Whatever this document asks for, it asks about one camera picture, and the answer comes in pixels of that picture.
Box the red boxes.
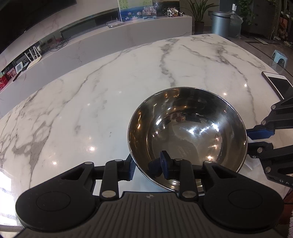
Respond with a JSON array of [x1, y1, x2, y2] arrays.
[[0, 68, 18, 90]]

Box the small photo card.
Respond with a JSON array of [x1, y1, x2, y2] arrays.
[[142, 6, 157, 20]]

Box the dark wooden cabinet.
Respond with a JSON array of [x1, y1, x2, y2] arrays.
[[248, 0, 278, 40]]

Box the grey round trash bin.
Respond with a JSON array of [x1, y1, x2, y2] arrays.
[[211, 11, 231, 38]]

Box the trailing green vine plant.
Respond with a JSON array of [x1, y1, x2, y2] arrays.
[[237, 0, 255, 26]]

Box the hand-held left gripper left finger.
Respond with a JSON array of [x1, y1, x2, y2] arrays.
[[61, 157, 135, 201]]

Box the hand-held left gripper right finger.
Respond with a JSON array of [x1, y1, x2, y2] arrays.
[[160, 150, 239, 202]]

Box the blue steel bowl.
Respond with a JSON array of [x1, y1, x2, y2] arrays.
[[127, 87, 249, 195]]

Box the small blue plastic stool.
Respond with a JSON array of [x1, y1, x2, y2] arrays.
[[271, 51, 288, 67]]

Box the blue flower picture stand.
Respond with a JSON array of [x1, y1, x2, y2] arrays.
[[117, 0, 153, 21]]

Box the white router with antennas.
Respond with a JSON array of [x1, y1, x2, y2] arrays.
[[24, 45, 43, 69]]

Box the white smartphone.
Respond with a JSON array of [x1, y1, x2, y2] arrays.
[[261, 71, 293, 100]]

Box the clear water jug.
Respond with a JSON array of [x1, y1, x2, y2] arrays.
[[229, 3, 243, 38]]

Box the black and white cow toy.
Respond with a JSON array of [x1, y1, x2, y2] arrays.
[[163, 8, 184, 18]]

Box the potted plant in black pot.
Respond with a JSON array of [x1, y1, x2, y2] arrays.
[[181, 0, 220, 35]]

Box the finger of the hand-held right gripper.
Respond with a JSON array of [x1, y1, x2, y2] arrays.
[[246, 97, 293, 140], [247, 141, 293, 176]]

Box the flat white router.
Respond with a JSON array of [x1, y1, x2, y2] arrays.
[[106, 14, 125, 28]]

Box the black flat television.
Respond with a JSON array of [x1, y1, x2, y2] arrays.
[[0, 0, 77, 54]]

